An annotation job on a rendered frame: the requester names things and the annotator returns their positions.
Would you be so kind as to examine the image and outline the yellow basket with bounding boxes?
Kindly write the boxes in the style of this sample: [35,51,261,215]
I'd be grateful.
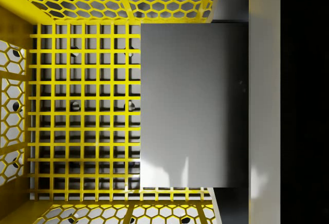
[0,0,224,224]

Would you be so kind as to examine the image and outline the grey cube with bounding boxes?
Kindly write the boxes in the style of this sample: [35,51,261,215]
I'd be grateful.
[140,23,249,189]

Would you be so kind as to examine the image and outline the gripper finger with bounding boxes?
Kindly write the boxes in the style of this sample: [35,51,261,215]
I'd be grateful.
[212,187,249,224]
[211,0,249,24]

